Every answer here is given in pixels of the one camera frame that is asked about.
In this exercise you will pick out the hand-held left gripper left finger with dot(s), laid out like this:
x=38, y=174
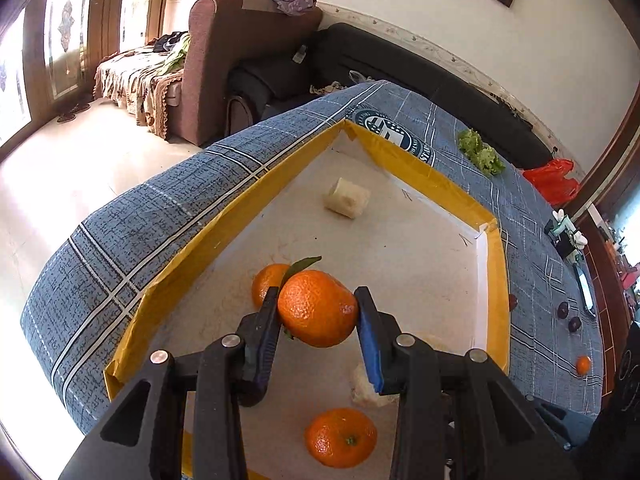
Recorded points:
x=267, y=330

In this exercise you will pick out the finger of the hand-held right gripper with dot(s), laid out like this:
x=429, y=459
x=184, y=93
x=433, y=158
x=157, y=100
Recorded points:
x=557, y=420

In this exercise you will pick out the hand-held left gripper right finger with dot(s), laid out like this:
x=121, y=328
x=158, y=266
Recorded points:
x=372, y=345

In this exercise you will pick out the large peeled white sugarcane piece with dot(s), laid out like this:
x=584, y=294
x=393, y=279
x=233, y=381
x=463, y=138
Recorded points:
x=370, y=387

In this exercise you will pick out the medium orange mandarin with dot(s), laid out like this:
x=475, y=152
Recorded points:
x=265, y=285

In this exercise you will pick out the orange mandarin with leaf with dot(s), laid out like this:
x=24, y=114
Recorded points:
x=317, y=310

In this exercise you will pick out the yellow cardboard box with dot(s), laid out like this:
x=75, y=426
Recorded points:
x=425, y=270

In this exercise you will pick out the large orange mandarin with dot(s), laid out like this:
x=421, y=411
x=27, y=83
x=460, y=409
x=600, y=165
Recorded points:
x=341, y=437

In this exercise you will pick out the small orange mandarin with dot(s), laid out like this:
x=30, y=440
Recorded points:
x=583, y=365

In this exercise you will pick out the dark purple plum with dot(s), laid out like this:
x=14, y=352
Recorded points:
x=563, y=310
x=575, y=324

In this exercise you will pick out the black smartphone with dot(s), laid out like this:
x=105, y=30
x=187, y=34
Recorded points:
x=585, y=290

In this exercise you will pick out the red date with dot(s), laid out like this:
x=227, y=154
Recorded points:
x=512, y=302

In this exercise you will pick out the wooden cabinet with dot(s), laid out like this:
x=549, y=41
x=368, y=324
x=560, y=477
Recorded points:
x=615, y=270

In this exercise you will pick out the black square container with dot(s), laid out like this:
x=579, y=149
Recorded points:
x=567, y=247

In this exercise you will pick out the green lettuce leaf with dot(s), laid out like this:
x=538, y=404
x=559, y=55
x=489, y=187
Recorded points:
x=480, y=152

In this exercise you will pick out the red plastic bag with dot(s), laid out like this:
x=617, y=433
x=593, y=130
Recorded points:
x=552, y=182

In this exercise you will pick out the brown armchair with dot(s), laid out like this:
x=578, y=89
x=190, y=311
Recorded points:
x=220, y=60

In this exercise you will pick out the sofa with lace cover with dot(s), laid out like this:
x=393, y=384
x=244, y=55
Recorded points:
x=135, y=80

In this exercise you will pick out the black sofa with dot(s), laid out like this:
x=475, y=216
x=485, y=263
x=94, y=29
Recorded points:
x=390, y=60

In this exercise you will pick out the dark clothes pile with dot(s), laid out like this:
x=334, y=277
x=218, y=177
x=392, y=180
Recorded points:
x=170, y=42

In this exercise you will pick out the patterned glass door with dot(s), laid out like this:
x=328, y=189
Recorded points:
x=60, y=35

